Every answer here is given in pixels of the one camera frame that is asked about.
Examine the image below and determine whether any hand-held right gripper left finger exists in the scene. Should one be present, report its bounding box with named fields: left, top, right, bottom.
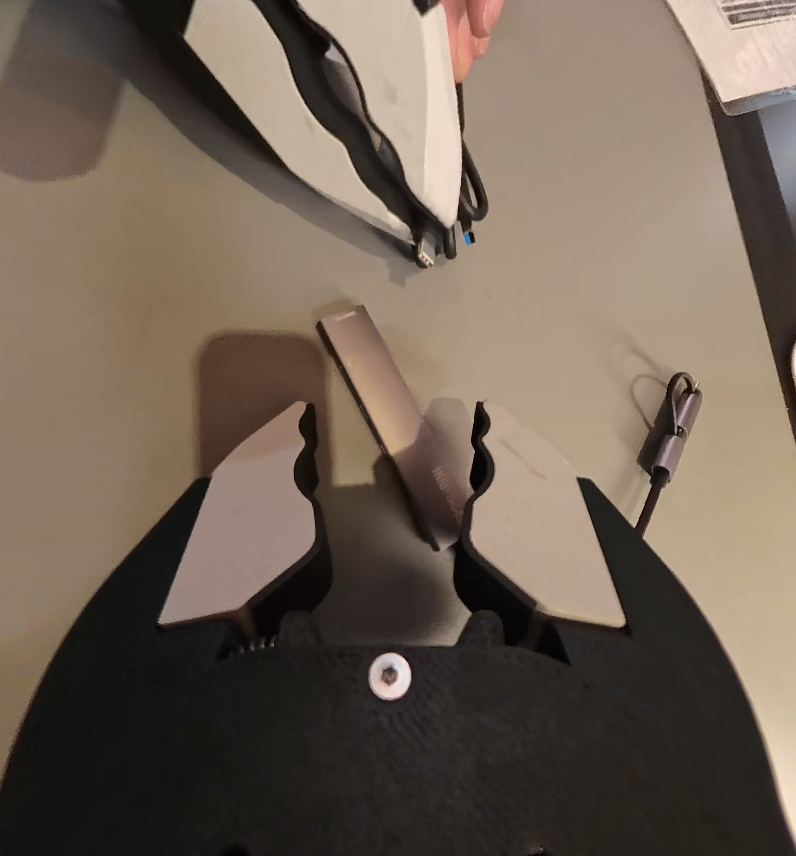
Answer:
left=157, top=401, right=335, bottom=635

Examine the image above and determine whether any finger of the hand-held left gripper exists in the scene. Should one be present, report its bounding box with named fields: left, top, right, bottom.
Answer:
left=183, top=0, right=418, bottom=242
left=290, top=0, right=464, bottom=231

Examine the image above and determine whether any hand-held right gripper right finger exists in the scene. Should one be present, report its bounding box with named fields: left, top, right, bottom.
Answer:
left=453, top=399, right=629, bottom=630

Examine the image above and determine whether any black usb-c cable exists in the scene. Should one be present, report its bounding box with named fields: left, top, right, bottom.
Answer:
left=323, top=37, right=490, bottom=270

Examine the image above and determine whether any grey metal usb hub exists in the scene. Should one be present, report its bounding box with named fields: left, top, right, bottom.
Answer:
left=315, top=304, right=480, bottom=553

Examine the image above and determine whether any person's left hand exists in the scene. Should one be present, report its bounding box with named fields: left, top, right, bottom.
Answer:
left=446, top=0, right=507, bottom=84

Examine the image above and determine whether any white printed paper sheet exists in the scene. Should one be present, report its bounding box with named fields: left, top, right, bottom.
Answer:
left=662, top=0, right=796, bottom=119

